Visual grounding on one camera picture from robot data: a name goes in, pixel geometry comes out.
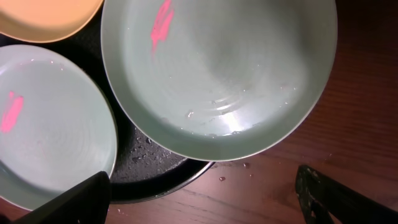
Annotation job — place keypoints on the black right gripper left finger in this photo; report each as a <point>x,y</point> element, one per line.
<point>87,202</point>

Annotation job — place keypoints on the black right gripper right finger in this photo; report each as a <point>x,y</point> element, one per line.
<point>322,199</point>

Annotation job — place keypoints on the mint green plate front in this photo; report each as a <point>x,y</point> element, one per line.
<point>57,128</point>

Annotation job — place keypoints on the mint green plate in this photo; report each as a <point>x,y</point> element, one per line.
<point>57,128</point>
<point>218,80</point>

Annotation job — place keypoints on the yellow plate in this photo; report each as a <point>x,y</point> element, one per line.
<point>44,21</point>

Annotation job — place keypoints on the round black tray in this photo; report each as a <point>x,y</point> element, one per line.
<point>143,170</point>

